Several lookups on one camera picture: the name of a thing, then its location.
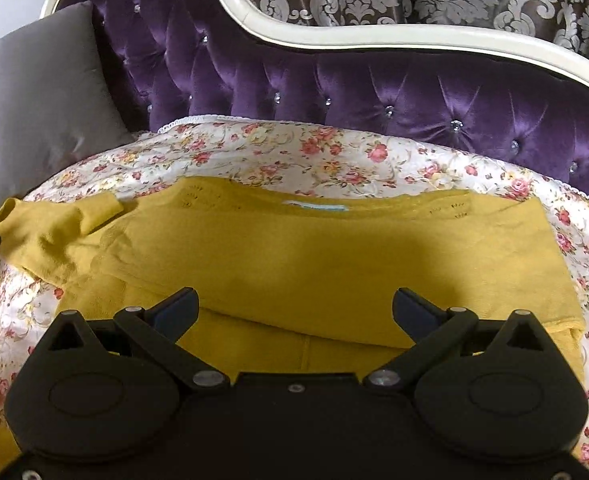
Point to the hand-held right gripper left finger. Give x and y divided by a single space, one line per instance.
177 310

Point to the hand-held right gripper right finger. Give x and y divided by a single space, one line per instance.
413 310

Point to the mustard yellow knit sweater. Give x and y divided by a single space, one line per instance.
299 260

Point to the grey cushion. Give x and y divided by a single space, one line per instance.
34 110

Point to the floral print blanket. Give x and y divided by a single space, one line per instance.
294 152

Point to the purple tufted sofa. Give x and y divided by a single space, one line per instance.
374 95

